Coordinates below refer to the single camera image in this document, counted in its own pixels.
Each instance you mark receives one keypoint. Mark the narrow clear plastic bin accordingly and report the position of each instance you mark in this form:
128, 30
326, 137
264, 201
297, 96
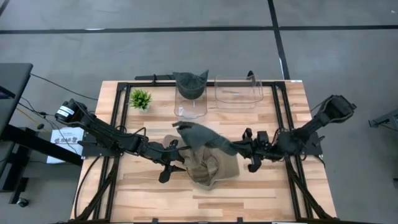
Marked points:
191, 109

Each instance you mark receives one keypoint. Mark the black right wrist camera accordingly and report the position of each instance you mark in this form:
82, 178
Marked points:
262, 137

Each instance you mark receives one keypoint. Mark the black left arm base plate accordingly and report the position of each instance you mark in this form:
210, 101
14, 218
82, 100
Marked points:
93, 151

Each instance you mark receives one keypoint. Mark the dark green cap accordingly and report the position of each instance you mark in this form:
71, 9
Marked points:
202, 137
190, 84

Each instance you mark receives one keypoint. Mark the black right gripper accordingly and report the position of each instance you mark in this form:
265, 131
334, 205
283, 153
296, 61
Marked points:
264, 151

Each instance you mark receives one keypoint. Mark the green plant in white pot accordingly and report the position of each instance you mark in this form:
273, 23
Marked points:
140, 99

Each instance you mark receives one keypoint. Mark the black desk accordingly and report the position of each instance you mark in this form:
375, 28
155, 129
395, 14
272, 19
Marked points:
12, 93

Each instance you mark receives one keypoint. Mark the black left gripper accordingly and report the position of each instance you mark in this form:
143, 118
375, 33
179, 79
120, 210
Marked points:
158, 152

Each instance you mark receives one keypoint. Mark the grey floor stand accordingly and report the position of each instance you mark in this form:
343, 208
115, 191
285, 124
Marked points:
385, 119

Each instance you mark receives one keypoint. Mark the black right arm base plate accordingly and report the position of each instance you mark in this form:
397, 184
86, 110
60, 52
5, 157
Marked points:
314, 151

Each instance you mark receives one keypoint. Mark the white printed sheet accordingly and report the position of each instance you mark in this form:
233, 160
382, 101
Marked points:
63, 144

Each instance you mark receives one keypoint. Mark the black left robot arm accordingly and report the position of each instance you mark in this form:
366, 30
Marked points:
102, 133

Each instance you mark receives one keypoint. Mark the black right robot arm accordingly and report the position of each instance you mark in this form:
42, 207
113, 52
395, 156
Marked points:
326, 115

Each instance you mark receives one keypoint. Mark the wide clear plastic bin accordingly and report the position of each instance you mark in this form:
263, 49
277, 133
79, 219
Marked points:
239, 96

